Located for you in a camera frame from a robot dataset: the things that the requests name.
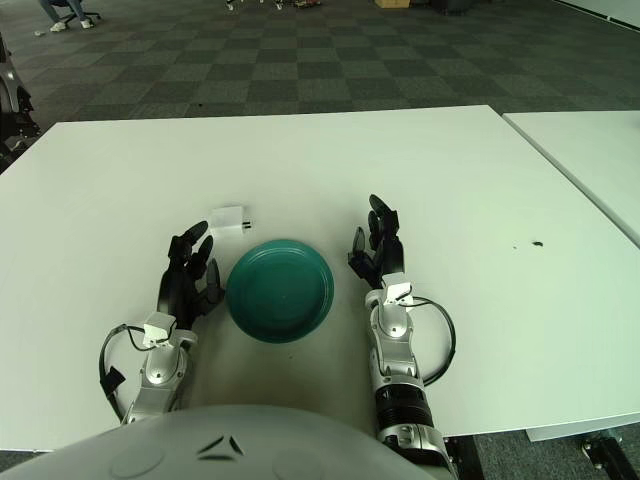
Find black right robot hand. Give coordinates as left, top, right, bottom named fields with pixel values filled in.
left=347, top=193, right=405, bottom=290

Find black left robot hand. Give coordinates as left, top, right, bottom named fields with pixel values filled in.
left=157, top=219, right=227, bottom=334

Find white charger block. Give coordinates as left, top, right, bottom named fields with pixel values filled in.
left=208, top=203, right=254, bottom=234

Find green round plate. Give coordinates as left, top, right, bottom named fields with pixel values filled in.
left=225, top=239, right=336, bottom=345

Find silver robot torso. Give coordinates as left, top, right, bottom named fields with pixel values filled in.
left=0, top=403, right=436, bottom=480

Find seated person legs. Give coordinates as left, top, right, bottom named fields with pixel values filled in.
left=39, top=0, right=96, bottom=32

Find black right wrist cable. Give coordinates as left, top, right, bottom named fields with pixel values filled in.
left=394, top=295, right=457, bottom=387

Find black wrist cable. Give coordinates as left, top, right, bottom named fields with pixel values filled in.
left=98, top=323, right=174, bottom=421
left=394, top=295, right=457, bottom=387

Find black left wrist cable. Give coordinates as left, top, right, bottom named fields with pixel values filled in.
left=98, top=323, right=174, bottom=421

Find black table leg frame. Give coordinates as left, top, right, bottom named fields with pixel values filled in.
left=579, top=432, right=640, bottom=471

